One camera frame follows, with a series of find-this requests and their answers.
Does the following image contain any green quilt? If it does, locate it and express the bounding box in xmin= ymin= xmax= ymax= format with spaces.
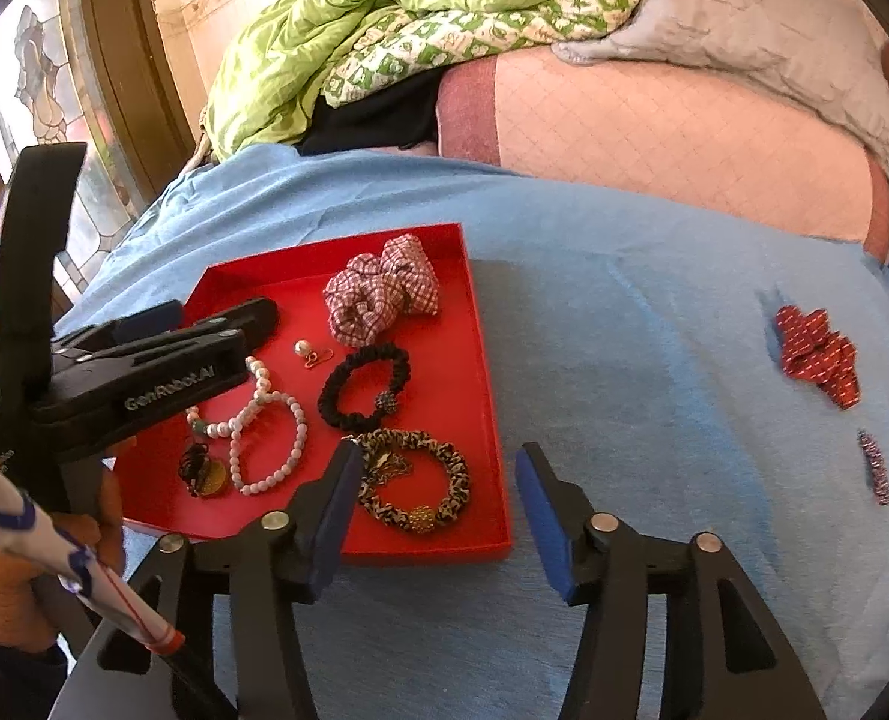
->
xmin=199 ymin=0 xmax=659 ymax=164

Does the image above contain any black scrunchie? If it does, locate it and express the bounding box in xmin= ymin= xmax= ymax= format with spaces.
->
xmin=316 ymin=342 xmax=413 ymax=436

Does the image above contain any leopard print scrunchie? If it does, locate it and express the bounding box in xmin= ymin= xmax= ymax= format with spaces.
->
xmin=355 ymin=427 xmax=473 ymax=539

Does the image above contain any red checked bow scrunchie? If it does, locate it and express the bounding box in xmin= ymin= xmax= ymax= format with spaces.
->
xmin=322 ymin=235 xmax=443 ymax=347

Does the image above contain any grey pillow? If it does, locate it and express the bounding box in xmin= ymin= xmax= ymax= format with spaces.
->
xmin=551 ymin=0 xmax=889 ymax=188

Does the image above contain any pearl bead necklace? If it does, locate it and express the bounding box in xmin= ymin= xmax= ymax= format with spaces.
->
xmin=186 ymin=355 xmax=310 ymax=497

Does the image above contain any pink bed sheet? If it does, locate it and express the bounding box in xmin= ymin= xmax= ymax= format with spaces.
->
xmin=435 ymin=37 xmax=889 ymax=265

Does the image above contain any pearl earring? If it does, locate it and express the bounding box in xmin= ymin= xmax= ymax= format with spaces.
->
xmin=292 ymin=339 xmax=335 ymax=370

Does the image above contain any pink braided hair clip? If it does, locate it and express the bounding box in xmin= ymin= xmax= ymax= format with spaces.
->
xmin=855 ymin=429 xmax=889 ymax=507

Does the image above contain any stained glass window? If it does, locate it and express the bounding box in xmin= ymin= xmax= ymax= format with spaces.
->
xmin=0 ymin=0 xmax=146 ymax=275

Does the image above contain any blue towel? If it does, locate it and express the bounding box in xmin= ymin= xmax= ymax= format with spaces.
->
xmin=45 ymin=141 xmax=889 ymax=720

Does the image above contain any person's left hand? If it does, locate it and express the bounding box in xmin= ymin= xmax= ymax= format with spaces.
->
xmin=0 ymin=456 xmax=128 ymax=655

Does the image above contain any gold chain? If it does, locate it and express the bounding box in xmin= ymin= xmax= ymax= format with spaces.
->
xmin=361 ymin=446 xmax=417 ymax=485

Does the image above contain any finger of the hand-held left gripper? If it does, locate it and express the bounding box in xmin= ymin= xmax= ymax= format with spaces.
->
xmin=52 ymin=298 xmax=184 ymax=352
xmin=178 ymin=297 xmax=280 ymax=352

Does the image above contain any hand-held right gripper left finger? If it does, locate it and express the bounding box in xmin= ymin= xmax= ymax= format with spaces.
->
xmin=46 ymin=439 xmax=367 ymax=720

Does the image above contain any black cloth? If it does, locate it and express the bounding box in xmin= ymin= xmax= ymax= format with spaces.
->
xmin=292 ymin=69 xmax=447 ymax=160

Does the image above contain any wooden window frame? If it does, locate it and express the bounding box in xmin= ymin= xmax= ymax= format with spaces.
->
xmin=0 ymin=0 xmax=199 ymax=391

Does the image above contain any red tray box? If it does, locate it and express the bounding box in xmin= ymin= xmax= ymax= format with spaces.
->
xmin=112 ymin=222 xmax=516 ymax=566

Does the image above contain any red polka dot bow scrunchie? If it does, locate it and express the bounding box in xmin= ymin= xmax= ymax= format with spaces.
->
xmin=773 ymin=304 xmax=863 ymax=412

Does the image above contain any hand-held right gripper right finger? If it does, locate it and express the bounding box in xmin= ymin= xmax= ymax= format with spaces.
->
xmin=514 ymin=442 xmax=828 ymax=720

